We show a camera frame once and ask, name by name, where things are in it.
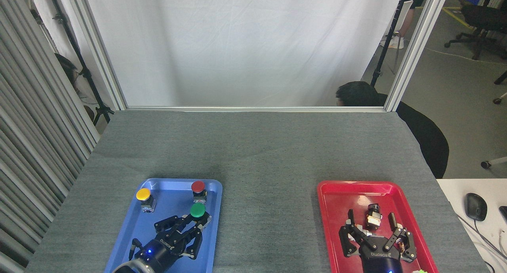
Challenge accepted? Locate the black mouse cable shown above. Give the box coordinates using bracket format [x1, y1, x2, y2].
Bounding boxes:
[474, 220, 507, 262]

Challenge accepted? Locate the silver frame post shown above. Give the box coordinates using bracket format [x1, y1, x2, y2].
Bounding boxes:
[65, 0, 128, 111]
[384, 0, 452, 112]

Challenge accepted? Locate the grey ribbed panel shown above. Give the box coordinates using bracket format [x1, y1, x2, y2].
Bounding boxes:
[0, 0, 100, 273]

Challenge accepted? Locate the red plastic tray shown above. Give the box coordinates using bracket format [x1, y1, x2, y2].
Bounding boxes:
[317, 181, 439, 273]

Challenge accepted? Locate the white backdrop cloth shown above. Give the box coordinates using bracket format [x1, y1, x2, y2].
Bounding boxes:
[28, 0, 404, 107]

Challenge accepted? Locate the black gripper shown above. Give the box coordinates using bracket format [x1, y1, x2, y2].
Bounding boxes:
[339, 209, 417, 273]
[135, 215, 213, 273]

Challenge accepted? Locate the blue plastic tray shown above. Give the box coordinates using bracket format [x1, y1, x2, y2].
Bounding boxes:
[104, 178, 223, 273]

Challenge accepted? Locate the black office chair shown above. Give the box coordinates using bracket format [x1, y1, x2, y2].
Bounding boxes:
[444, 0, 507, 61]

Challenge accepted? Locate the black knob switch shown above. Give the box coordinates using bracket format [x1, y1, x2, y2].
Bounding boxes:
[365, 204, 383, 231]

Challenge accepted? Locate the white side table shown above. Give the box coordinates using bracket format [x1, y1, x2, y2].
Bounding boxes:
[436, 179, 507, 273]

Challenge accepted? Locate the black orange switch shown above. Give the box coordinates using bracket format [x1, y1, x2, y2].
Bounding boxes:
[396, 224, 408, 252]

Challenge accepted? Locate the yellow push button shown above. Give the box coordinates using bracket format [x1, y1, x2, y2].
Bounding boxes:
[136, 188, 156, 213]

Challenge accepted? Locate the red push button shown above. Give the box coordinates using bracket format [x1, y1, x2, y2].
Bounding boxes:
[191, 181, 208, 204]

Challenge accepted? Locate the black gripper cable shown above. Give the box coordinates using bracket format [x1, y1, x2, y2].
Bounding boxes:
[130, 238, 144, 262]

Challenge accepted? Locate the black tripod stand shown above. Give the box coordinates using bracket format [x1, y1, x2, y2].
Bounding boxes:
[370, 0, 412, 88]
[46, 0, 115, 127]

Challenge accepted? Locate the black computer mouse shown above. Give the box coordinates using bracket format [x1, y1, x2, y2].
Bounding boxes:
[464, 193, 488, 221]

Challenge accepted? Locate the person in background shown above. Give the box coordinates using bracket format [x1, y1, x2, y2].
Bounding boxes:
[379, 0, 430, 50]

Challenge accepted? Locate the silver frame crossbar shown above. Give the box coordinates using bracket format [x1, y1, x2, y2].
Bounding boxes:
[126, 106, 387, 113]

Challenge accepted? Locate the green push button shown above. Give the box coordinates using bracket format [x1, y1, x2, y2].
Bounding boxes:
[189, 203, 211, 226]

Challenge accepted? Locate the person behind ribbed panel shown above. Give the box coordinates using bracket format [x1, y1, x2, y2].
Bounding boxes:
[55, 53, 80, 96]

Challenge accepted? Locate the grey chair leg with caster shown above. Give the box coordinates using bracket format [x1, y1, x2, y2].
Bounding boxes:
[480, 156, 507, 170]

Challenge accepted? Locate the black chair leg with caster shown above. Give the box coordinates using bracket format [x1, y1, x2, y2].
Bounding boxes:
[493, 69, 507, 105]

